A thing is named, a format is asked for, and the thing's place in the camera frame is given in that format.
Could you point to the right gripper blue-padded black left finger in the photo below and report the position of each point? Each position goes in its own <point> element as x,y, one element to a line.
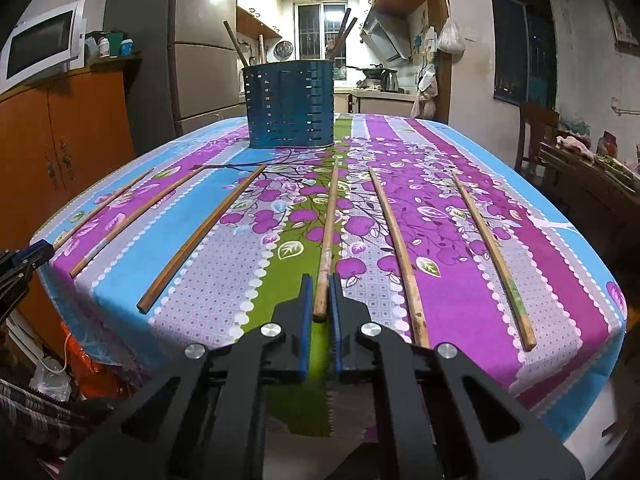
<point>205,416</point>

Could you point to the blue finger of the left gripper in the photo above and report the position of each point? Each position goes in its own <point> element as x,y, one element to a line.
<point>32,256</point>

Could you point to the framed elephant picture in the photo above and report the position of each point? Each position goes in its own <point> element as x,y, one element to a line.
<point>624,39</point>

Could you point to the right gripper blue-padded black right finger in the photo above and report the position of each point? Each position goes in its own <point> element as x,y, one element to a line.
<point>438,415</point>

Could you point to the wooden dining chair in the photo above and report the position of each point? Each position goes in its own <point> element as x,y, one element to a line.
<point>537,124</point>

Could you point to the blue perforated utensil holder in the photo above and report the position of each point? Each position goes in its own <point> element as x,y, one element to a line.
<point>290,104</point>

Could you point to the colourful floral tablecloth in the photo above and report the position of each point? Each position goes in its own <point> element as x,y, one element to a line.
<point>259,250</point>

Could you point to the steel kettle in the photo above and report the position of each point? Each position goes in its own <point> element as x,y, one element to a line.
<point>389,80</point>

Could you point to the orange wooden cabinet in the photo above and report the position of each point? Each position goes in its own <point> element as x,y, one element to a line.
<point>59,135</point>

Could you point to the dark wooden dining table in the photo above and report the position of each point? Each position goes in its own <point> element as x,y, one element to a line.
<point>602,209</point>

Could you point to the dark window with blue frame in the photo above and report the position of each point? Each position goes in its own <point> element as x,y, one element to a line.
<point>525,52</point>

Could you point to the white plastic bag hanging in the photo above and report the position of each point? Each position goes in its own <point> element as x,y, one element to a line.
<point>450,40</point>

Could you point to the silver refrigerator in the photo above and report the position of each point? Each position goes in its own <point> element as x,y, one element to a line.
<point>188,76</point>

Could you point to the white microwave oven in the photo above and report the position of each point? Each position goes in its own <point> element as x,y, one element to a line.
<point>52,39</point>

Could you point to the steel range hood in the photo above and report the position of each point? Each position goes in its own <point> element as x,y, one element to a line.
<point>387,37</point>

